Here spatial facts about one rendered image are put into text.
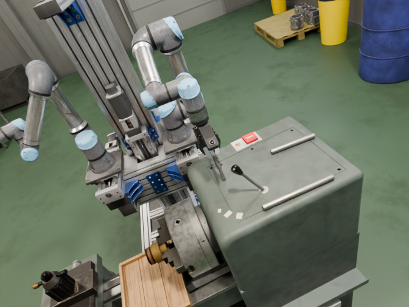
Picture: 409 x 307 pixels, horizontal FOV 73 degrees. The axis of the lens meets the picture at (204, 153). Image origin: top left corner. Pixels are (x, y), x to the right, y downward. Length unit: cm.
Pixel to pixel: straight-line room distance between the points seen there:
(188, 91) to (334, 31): 436
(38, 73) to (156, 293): 117
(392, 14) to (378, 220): 219
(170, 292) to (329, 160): 90
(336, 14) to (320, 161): 408
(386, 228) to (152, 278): 178
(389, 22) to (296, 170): 284
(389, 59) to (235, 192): 313
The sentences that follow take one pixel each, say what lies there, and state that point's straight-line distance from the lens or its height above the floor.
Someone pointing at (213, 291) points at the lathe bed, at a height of 87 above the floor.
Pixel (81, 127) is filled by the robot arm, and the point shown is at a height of 141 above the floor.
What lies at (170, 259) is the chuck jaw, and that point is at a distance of 121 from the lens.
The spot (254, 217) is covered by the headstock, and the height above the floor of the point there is 126.
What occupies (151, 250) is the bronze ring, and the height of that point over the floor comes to 112.
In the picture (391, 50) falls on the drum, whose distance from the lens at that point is 391.
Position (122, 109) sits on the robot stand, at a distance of 164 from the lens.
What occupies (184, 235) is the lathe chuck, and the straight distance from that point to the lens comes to 111.
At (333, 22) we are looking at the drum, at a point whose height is 37.
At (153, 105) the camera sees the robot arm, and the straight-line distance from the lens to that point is 110.
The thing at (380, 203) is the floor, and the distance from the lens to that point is 268.
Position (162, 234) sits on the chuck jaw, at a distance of 125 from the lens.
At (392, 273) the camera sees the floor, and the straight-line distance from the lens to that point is 237.
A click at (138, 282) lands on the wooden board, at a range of 151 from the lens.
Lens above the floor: 208
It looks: 38 degrees down
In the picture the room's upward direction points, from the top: 21 degrees counter-clockwise
